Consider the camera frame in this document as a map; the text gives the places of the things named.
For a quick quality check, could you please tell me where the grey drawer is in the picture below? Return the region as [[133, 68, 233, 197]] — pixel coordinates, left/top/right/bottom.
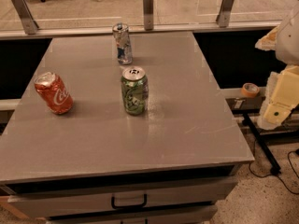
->
[[8, 176, 237, 217], [47, 205, 217, 224]]

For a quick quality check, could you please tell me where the grey lower drawer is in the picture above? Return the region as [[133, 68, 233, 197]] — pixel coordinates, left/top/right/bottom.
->
[[47, 205, 217, 224]]

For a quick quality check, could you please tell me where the middle metal railing bracket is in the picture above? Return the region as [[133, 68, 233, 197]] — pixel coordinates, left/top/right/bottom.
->
[[143, 0, 154, 31]]

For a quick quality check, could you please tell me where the green soda can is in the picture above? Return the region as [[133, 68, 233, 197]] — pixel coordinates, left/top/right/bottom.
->
[[121, 66, 149, 116]]

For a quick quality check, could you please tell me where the red Coca-Cola can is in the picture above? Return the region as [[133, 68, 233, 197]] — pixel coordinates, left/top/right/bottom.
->
[[35, 72, 73, 115]]

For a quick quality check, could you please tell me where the orange tape roll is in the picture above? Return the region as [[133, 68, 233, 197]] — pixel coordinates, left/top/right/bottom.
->
[[241, 83, 260, 98]]

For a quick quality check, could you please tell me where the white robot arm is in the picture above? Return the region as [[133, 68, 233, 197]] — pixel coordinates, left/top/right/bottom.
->
[[255, 5, 299, 130]]

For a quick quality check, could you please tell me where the right metal railing bracket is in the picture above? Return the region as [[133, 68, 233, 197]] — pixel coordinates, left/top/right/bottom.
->
[[216, 0, 235, 28]]

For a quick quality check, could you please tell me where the metal railing bracket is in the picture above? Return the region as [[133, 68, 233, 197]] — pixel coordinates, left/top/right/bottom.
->
[[11, 0, 39, 35], [143, 0, 154, 31], [216, 0, 235, 28]]

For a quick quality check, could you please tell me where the silver blue energy can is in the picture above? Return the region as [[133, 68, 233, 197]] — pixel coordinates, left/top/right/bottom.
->
[[112, 22, 133, 65]]

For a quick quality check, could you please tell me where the grey upper drawer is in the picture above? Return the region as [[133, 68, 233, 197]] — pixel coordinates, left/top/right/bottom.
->
[[8, 176, 237, 217]]

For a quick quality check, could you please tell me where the black metal stand leg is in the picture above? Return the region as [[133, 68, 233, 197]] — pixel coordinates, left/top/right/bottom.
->
[[242, 113, 280, 175]]

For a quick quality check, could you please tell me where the black drawer handle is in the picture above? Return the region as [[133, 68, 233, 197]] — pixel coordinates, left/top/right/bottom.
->
[[110, 194, 148, 210]]

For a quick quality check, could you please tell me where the black floor cable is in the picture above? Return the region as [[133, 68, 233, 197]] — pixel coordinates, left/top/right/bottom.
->
[[248, 138, 299, 196]]

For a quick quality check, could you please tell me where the left metal railing bracket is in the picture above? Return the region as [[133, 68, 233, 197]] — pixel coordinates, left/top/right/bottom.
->
[[11, 0, 39, 35]]

